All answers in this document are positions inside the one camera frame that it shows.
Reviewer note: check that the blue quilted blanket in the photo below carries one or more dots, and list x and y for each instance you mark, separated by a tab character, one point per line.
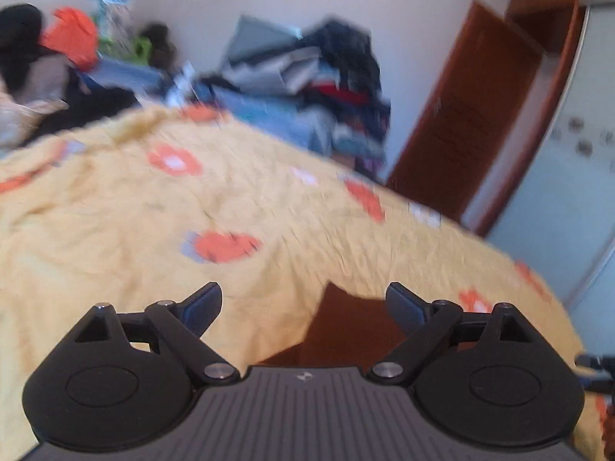
125	77

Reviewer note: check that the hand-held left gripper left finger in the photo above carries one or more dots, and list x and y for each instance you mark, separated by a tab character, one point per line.
199	309

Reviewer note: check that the green plastic stool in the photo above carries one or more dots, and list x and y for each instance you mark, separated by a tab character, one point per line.
141	48

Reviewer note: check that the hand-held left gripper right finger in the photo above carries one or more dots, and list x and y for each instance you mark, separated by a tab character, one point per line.
408	308

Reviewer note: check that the brown wooden door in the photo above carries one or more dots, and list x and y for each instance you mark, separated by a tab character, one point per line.
461	120

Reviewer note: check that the dark clothes heap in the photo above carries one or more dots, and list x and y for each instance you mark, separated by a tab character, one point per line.
53	91

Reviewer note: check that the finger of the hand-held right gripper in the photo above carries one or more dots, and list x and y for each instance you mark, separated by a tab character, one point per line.
596	369

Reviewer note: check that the yellow floral bedspread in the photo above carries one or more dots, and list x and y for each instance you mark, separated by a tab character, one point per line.
144	211

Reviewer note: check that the black bag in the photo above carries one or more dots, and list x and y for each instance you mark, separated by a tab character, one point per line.
161	43

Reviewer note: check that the orange plastic bag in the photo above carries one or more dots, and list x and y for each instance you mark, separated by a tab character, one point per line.
72	41

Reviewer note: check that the white flower-print wardrobe door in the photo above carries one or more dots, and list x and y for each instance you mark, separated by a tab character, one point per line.
562	177

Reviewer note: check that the pile of mixed clothes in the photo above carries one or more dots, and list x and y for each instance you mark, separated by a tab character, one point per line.
317	91

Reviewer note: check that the brown knit sweater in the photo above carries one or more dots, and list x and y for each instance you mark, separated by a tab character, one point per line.
346	326

